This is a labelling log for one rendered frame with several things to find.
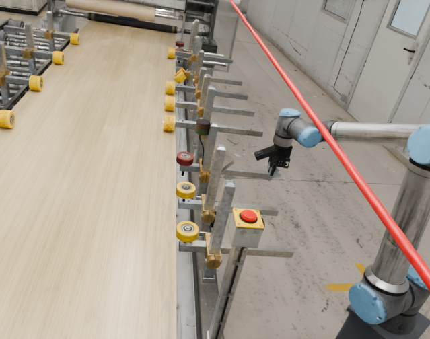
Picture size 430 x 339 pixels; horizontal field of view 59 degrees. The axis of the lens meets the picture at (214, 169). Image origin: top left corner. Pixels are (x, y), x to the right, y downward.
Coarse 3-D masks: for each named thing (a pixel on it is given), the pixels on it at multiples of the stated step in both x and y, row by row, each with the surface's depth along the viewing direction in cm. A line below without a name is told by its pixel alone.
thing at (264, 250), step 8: (184, 248) 137; (192, 248) 137; (200, 248) 138; (224, 248) 139; (248, 248) 141; (256, 248) 142; (264, 248) 142; (272, 248) 143; (280, 248) 144; (288, 248) 145; (280, 256) 144; (288, 256) 144
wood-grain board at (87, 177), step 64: (64, 64) 249; (128, 64) 270; (0, 128) 169; (64, 128) 179; (128, 128) 189; (0, 192) 134; (64, 192) 140; (128, 192) 146; (0, 256) 110; (64, 256) 115; (128, 256) 119; (0, 320) 94; (64, 320) 97; (128, 320) 100
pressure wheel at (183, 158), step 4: (180, 152) 177; (184, 152) 178; (188, 152) 179; (180, 156) 174; (184, 156) 175; (188, 156) 176; (192, 156) 176; (176, 160) 176; (180, 160) 173; (184, 160) 173; (188, 160) 173; (192, 160) 175; (180, 164) 174; (184, 164) 174; (188, 164) 174
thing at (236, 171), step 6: (180, 168) 177; (186, 168) 178; (192, 168) 178; (198, 168) 178; (222, 168) 181; (228, 168) 182; (234, 168) 183; (240, 168) 184; (222, 174) 182; (228, 174) 182; (234, 174) 182; (240, 174) 183; (246, 174) 183; (252, 174) 183; (258, 174) 183; (264, 174) 184
